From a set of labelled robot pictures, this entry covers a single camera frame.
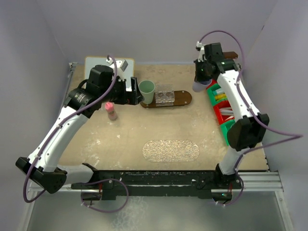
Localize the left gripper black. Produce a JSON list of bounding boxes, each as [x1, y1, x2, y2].
[[100, 77, 143, 105]]

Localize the green plastic cup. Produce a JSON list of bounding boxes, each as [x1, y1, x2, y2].
[[139, 80, 155, 104]]

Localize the purple plastic cup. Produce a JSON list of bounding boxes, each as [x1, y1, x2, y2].
[[192, 80, 212, 92]]

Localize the white grey toothpaste tube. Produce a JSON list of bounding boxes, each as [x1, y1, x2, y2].
[[213, 89, 224, 95]]

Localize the clear acrylic toothbrush holder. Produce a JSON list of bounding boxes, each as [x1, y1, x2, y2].
[[154, 84, 175, 107]]

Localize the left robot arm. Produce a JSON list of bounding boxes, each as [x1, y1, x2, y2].
[[15, 60, 143, 194]]

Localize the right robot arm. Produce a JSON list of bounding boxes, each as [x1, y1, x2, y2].
[[192, 42, 270, 188]]

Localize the yellow toothpaste tube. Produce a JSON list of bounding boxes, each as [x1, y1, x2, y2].
[[214, 94, 227, 101]]

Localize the dark wooden oval tray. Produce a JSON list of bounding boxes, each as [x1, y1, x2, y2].
[[140, 90, 192, 108]]

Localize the white toothbrush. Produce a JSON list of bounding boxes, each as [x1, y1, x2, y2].
[[220, 109, 234, 120]]

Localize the red bin far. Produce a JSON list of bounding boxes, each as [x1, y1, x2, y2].
[[207, 79, 217, 89]]

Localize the clear jar brown lid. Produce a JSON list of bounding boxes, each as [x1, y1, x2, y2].
[[223, 51, 238, 59]]

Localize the pink cap bottle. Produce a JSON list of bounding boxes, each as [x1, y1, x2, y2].
[[104, 102, 117, 120]]

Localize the green bin cups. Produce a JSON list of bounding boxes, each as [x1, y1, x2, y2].
[[220, 119, 235, 146]]

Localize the textured clear oval mat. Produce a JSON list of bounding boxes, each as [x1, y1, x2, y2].
[[142, 140, 200, 163]]

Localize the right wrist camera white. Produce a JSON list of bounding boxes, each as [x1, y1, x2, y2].
[[195, 41, 206, 62]]

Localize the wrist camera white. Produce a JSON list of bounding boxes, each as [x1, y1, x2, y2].
[[195, 41, 206, 62], [106, 55, 128, 79]]

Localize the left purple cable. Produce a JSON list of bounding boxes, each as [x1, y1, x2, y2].
[[23, 54, 118, 204]]

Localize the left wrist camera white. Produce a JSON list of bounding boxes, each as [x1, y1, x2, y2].
[[106, 55, 128, 79]]

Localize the small whiteboard wooden frame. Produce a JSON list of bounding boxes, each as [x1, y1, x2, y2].
[[84, 56, 135, 79]]

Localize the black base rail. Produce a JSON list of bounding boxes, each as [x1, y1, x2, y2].
[[72, 170, 242, 200]]

